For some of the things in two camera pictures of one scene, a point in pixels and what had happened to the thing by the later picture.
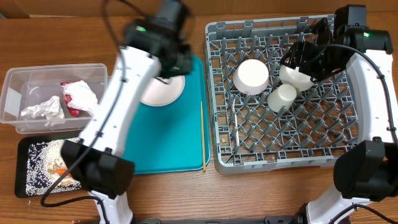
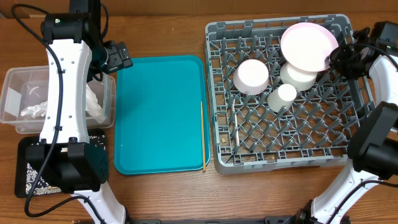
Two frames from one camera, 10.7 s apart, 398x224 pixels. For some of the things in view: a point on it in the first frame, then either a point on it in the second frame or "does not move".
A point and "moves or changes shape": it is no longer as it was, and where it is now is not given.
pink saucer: x=251 y=77 does not move
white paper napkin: x=50 y=109 does not move
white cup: x=283 y=96 does not move
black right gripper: x=304 y=55 to x=339 y=60
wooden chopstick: x=203 y=136 does not move
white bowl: x=295 y=77 does not move
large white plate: x=163 y=91 moves or changes shape
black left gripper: x=187 y=52 to x=122 y=60
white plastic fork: x=236 y=129 does not move
